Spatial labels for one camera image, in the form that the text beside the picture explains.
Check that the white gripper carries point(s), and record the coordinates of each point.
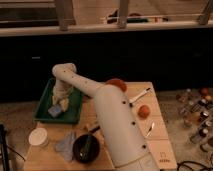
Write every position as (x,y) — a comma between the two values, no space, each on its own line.
(61,92)

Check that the green plastic tray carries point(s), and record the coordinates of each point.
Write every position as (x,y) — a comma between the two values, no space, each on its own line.
(71,116)

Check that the orange ball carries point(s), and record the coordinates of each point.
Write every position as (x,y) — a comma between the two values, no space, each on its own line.
(143,111)

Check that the black bowl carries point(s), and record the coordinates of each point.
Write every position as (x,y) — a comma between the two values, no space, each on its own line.
(94,148)

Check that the black handled tool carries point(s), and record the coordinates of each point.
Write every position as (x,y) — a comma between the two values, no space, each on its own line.
(92,128)

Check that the silver knife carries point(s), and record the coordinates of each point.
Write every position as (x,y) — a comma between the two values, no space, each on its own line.
(150,129)

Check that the grey crumpled cloth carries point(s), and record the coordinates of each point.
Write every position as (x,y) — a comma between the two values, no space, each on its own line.
(65,147)

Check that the red round object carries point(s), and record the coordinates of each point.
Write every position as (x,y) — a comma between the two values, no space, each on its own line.
(118,83)

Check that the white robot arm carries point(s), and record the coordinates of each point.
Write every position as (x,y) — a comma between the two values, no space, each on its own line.
(124,139)

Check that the green utensil in bowl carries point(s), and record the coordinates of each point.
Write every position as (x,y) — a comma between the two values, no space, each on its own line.
(86,148)

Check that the blue sponge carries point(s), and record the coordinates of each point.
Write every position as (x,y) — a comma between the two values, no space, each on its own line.
(55,110)

